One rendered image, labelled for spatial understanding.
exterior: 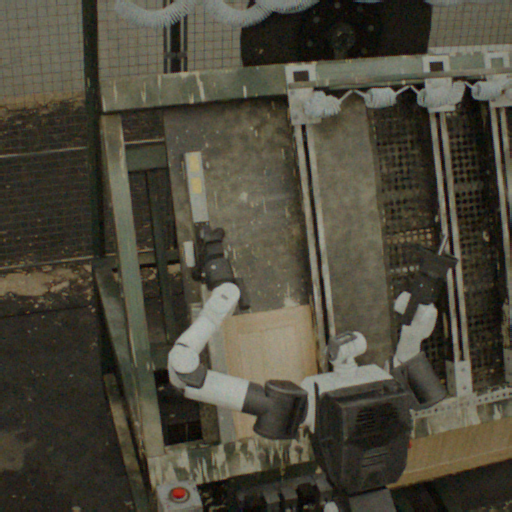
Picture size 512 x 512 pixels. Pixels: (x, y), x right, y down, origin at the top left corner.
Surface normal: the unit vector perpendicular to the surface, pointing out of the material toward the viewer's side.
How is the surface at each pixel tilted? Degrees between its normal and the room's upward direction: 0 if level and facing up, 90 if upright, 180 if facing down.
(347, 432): 68
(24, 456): 0
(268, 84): 60
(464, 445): 90
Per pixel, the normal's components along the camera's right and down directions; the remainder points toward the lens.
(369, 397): -0.08, -0.97
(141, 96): 0.27, 0.05
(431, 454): 0.29, 0.54
